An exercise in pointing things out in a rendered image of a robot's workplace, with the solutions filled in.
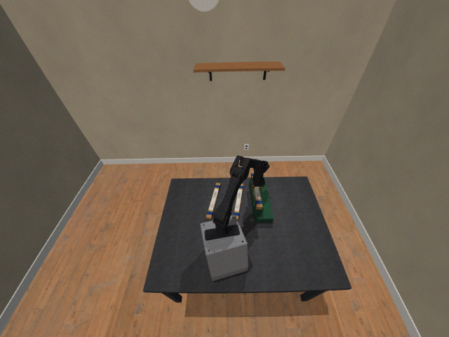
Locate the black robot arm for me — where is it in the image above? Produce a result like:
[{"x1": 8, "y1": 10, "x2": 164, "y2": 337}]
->
[{"x1": 205, "y1": 155, "x2": 269, "y2": 241}]

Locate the brown welding electrode pack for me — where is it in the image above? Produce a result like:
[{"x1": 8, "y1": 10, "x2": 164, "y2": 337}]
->
[{"x1": 251, "y1": 171, "x2": 262, "y2": 209}]

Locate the low green platform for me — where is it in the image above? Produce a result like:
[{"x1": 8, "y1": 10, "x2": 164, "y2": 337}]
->
[{"x1": 249, "y1": 178, "x2": 274, "y2": 223}]

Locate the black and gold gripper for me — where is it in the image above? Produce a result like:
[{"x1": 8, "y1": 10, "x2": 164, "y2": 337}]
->
[{"x1": 250, "y1": 177, "x2": 265, "y2": 190}]

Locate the brown flat pack with blue bands and white label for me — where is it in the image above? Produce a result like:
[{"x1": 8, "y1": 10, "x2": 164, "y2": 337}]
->
[{"x1": 206, "y1": 183, "x2": 220, "y2": 220}]

